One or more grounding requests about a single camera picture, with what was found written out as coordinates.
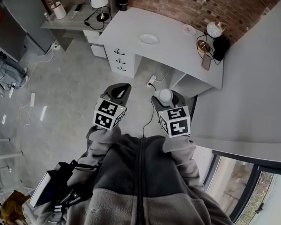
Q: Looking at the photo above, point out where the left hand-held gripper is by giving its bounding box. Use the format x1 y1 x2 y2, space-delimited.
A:
93 83 132 131

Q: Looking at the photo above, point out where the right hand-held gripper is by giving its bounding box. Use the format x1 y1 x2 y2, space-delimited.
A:
151 90 191 138

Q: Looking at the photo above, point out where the translucent white plastic cup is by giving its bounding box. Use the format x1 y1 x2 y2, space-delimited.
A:
154 88 173 104

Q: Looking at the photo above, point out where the white plate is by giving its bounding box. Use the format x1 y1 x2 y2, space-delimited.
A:
138 33 160 45

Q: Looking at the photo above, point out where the person's left forearm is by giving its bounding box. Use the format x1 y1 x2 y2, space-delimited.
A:
86 125 122 173

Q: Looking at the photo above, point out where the person's right forearm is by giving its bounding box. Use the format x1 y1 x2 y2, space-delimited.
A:
163 135 206 192

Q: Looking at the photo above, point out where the white desk with drawers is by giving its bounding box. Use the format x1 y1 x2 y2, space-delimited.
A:
97 7 225 100

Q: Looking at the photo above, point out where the smartphone with light case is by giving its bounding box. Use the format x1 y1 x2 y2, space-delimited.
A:
201 54 212 71

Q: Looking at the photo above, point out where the small white dish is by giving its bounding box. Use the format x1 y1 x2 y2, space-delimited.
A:
183 24 197 36

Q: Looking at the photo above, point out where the black rounded speaker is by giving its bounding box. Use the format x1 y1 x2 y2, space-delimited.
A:
213 35 230 61

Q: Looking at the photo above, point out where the person's grey fleece jacket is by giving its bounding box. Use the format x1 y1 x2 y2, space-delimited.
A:
41 135 235 225

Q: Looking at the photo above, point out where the grey desk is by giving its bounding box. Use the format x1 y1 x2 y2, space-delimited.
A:
41 3 119 52

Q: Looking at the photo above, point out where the globe lamp with gold base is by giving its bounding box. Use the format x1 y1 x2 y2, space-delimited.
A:
196 21 227 53

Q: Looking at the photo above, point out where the black equipment pack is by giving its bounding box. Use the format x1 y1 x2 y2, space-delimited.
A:
29 159 101 213

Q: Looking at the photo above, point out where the grey cabinet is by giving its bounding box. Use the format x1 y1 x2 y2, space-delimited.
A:
0 0 55 63

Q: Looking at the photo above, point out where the white metal rack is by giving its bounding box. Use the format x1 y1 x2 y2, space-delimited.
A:
0 136 24 196

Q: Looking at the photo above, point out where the yellow cloth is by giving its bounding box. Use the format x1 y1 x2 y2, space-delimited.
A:
0 190 31 223

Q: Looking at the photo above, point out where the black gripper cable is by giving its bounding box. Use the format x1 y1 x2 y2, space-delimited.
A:
142 99 155 138

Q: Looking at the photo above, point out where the black globe lamp cable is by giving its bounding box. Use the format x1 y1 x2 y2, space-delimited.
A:
196 31 223 66

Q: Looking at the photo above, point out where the black table lamp cable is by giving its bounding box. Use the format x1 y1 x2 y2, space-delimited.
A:
84 8 108 30

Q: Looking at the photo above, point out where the white canister with brown handle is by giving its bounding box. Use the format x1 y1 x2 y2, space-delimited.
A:
51 1 67 20

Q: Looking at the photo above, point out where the dark window frame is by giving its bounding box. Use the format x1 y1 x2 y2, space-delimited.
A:
205 149 281 223

